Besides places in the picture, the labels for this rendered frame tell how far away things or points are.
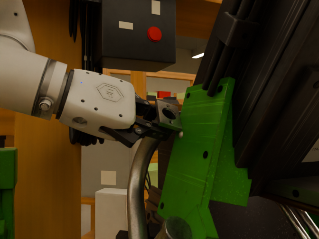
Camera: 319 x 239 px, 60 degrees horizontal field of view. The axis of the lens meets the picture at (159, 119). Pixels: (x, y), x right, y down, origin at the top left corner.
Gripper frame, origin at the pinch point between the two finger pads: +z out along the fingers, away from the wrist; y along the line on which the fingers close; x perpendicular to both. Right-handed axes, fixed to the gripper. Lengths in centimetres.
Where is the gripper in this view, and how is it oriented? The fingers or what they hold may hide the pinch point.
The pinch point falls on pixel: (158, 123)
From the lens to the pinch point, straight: 45.6
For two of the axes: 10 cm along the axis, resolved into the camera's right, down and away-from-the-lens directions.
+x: -4.5, 6.8, 5.8
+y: -0.9, -6.8, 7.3
